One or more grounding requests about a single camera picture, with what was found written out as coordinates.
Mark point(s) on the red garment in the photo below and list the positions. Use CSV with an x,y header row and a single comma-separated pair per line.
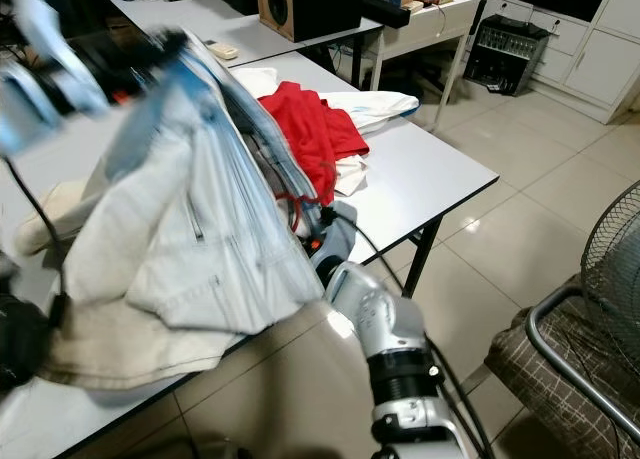
x,y
310,124

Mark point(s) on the black equipment case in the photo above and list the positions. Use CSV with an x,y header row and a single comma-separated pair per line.
x,y
505,54

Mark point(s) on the white garment with blue print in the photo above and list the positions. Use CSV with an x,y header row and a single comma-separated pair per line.
x,y
380,104

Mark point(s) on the white low cabinet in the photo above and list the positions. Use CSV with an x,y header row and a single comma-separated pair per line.
x,y
600,69

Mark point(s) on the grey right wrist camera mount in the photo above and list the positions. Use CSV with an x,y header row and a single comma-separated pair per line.
x,y
342,249

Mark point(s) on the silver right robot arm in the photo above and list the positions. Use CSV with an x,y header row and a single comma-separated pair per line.
x,y
380,324

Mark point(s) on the brown checked chair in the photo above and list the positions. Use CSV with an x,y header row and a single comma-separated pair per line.
x,y
540,364

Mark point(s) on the plain white garment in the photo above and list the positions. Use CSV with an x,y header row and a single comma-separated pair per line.
x,y
352,177

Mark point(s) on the white cloth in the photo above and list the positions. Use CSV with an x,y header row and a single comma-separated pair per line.
x,y
253,83

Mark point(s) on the small beige remote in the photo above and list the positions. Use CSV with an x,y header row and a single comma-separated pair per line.
x,y
224,51

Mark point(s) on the wooden loudspeaker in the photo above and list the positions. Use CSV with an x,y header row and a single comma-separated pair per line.
x,y
310,9

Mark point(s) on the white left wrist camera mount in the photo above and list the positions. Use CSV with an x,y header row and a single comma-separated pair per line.
x,y
55,29

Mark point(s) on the light denim jacket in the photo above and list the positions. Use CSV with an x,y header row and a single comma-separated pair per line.
x,y
200,239

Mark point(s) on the grey table with black legs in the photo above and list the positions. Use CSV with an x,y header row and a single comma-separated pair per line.
x,y
260,41

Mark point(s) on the black table leg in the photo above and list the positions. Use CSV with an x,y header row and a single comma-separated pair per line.
x,y
422,254

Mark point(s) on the white desk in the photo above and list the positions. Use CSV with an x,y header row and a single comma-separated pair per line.
x,y
425,29

